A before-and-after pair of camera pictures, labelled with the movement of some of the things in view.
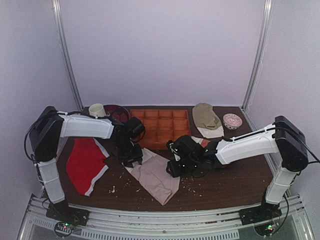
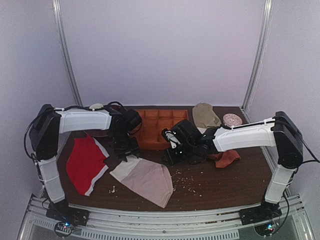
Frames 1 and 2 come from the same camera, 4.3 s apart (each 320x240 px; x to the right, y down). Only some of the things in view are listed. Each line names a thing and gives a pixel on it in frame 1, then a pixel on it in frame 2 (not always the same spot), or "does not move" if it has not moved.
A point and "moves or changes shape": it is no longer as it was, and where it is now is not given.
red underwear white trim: x=85 y=163 does not move
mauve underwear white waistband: x=152 y=174 moves or changes shape
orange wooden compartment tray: x=162 y=126 does not move
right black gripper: x=173 y=167 -> x=172 y=155
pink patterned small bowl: x=232 y=121 does not move
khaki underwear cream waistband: x=207 y=121 does not move
